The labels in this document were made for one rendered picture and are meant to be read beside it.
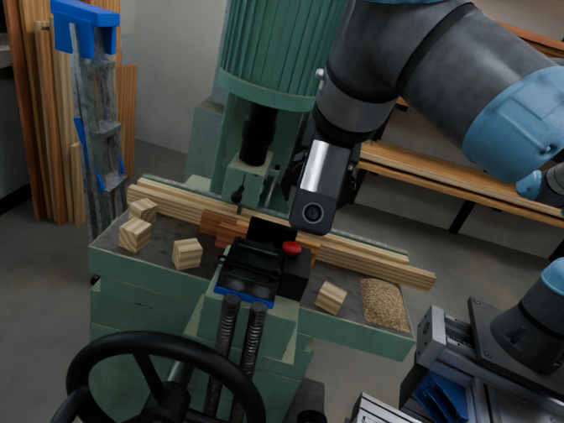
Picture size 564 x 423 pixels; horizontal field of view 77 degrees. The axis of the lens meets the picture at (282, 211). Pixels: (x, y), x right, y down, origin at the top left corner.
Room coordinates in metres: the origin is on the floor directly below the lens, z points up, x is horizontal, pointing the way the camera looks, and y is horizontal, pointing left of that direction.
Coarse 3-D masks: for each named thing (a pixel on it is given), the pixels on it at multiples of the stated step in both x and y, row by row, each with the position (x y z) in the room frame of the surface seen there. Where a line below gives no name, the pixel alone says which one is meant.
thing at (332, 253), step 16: (128, 192) 0.62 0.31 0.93; (144, 192) 0.62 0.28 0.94; (160, 192) 0.64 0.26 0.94; (160, 208) 0.62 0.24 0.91; (176, 208) 0.62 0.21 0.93; (192, 208) 0.62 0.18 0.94; (208, 208) 0.63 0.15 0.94; (320, 240) 0.64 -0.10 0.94; (320, 256) 0.63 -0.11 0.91; (336, 256) 0.63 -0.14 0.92; (352, 256) 0.63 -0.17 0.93; (368, 256) 0.64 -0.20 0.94; (368, 272) 0.63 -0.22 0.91; (384, 272) 0.63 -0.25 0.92; (400, 272) 0.63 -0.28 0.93; (416, 272) 0.64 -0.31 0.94; (416, 288) 0.64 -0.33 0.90
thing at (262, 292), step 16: (240, 240) 0.47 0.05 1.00; (240, 256) 0.43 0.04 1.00; (256, 256) 0.44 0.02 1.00; (288, 256) 0.46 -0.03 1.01; (304, 256) 0.47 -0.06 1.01; (224, 272) 0.39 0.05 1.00; (240, 272) 0.40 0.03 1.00; (256, 272) 0.41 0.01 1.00; (288, 272) 0.42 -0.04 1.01; (304, 272) 0.43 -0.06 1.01; (224, 288) 0.39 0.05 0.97; (240, 288) 0.39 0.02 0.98; (256, 288) 0.39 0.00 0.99; (272, 288) 0.39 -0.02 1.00; (288, 288) 0.42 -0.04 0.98; (304, 288) 0.42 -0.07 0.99; (272, 304) 0.39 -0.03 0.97
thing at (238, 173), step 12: (228, 168) 0.58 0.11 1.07; (240, 168) 0.59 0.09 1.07; (252, 168) 0.60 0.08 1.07; (264, 168) 0.62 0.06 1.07; (228, 180) 0.58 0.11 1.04; (240, 180) 0.58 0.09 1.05; (252, 180) 0.58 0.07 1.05; (264, 180) 0.60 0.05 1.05; (228, 192) 0.58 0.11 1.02; (252, 192) 0.58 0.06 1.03; (252, 204) 0.58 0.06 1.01
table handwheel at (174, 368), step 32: (96, 352) 0.28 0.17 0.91; (128, 352) 0.28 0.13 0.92; (160, 352) 0.28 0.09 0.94; (192, 352) 0.29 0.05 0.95; (160, 384) 0.29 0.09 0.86; (224, 384) 0.28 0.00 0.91; (96, 416) 0.29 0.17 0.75; (160, 416) 0.27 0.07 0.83; (192, 416) 0.29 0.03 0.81; (256, 416) 0.28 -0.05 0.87
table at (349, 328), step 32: (160, 224) 0.58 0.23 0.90; (192, 224) 0.62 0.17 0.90; (96, 256) 0.46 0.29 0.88; (128, 256) 0.47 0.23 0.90; (160, 256) 0.49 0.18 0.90; (160, 288) 0.47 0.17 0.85; (192, 288) 0.47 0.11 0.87; (320, 288) 0.54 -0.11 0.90; (352, 288) 0.57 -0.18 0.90; (192, 320) 0.40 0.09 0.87; (320, 320) 0.47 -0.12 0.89; (352, 320) 0.48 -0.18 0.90; (288, 352) 0.40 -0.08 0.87; (384, 352) 0.48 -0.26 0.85
